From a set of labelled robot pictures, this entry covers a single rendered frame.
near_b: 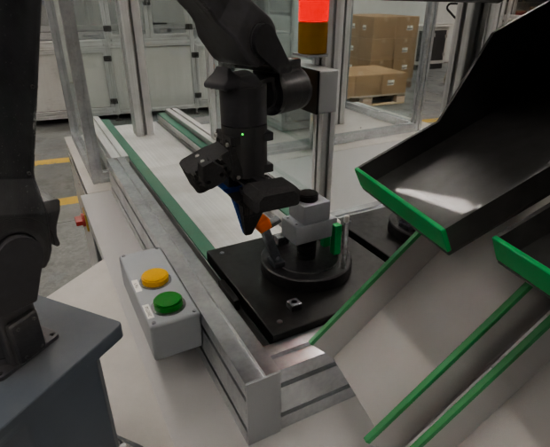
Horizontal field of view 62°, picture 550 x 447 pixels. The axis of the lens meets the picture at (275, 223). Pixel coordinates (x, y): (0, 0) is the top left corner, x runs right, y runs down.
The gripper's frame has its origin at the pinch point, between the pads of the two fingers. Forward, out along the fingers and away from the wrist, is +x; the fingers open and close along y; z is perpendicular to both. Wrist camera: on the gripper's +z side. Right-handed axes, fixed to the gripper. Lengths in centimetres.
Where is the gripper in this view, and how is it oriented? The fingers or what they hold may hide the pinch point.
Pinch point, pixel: (247, 211)
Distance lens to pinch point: 62.4
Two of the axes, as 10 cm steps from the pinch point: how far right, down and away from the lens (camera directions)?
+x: 0.0, 9.0, 4.4
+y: 4.6, 3.9, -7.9
